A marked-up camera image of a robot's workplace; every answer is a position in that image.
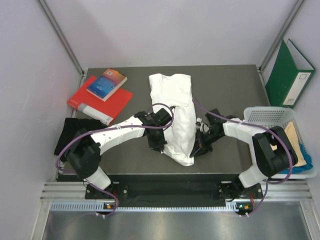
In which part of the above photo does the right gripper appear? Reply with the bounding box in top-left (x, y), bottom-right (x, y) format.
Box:
top-left (190, 128), bottom-right (224, 159)

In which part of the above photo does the white flower print t-shirt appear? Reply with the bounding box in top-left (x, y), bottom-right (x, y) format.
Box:
top-left (148, 73), bottom-right (196, 167)

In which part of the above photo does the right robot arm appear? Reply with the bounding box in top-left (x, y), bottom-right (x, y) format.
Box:
top-left (190, 108), bottom-right (298, 198)

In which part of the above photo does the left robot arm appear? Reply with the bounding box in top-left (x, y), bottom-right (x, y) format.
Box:
top-left (58, 103), bottom-right (174, 199)

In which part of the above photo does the large red book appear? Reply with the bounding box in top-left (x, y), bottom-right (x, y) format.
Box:
top-left (67, 76), bottom-right (133, 126)

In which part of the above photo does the small blue orange book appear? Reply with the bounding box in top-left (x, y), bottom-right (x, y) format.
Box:
top-left (86, 68), bottom-right (127, 102)

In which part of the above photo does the white plastic basket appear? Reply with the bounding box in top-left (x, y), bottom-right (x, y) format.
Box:
top-left (243, 106), bottom-right (318, 179)

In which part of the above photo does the folded black t-shirt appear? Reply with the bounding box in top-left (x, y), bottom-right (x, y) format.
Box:
top-left (53, 117), bottom-right (107, 156)

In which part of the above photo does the peach orange t-shirt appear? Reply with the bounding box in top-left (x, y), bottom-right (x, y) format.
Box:
top-left (284, 121), bottom-right (307, 167)

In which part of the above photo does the teal blue t-shirt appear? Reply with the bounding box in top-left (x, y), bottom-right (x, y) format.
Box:
top-left (292, 144), bottom-right (313, 174)

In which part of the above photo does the green lever arch binder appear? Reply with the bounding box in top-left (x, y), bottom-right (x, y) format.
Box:
top-left (265, 39), bottom-right (316, 109)

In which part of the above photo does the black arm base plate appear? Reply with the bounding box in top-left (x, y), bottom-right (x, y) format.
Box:
top-left (84, 181), bottom-right (264, 201)

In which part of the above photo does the grey slotted cable duct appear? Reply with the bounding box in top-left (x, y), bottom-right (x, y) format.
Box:
top-left (49, 201), bottom-right (253, 213)

